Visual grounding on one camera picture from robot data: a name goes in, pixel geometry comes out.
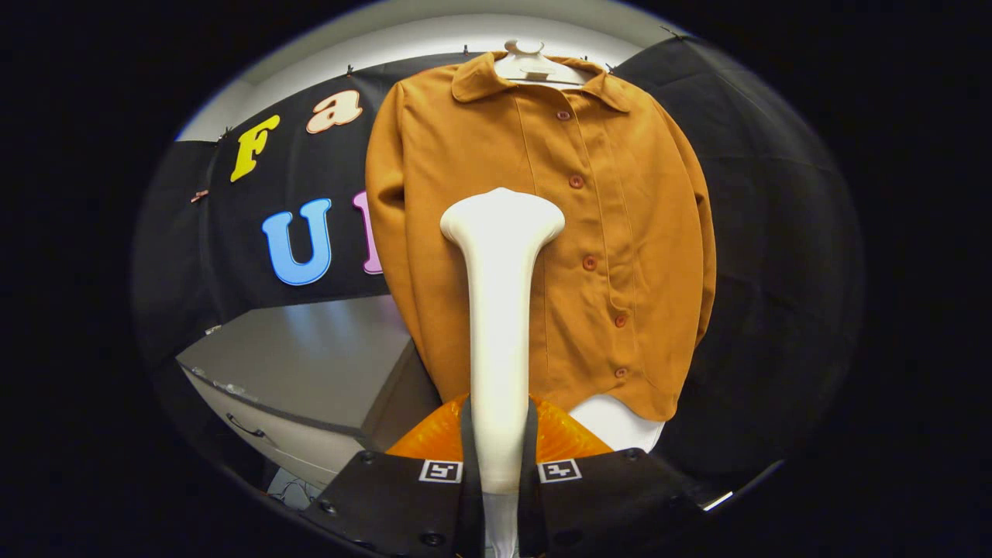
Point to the grey drawer cabinet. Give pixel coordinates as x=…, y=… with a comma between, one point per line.
x=310, y=356

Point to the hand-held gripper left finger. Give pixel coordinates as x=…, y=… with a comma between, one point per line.
x=403, y=496

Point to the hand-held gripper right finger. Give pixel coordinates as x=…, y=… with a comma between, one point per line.
x=604, y=496

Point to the orange button-up shirt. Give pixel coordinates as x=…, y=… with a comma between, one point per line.
x=620, y=217

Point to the white clothes hanger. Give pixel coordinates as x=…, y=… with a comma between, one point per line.
x=535, y=68

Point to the white garment steamer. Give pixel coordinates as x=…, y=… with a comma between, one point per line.
x=500, y=310

